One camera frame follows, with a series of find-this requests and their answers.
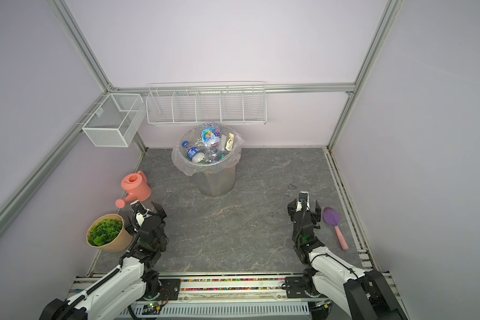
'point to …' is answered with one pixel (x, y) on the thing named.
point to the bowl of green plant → (108, 232)
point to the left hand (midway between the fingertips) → (142, 209)
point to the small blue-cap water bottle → (193, 153)
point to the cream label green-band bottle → (229, 142)
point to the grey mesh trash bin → (221, 182)
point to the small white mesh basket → (116, 120)
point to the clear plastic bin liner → (182, 163)
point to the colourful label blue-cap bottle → (212, 142)
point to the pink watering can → (137, 188)
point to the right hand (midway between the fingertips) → (307, 200)
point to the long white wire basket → (240, 102)
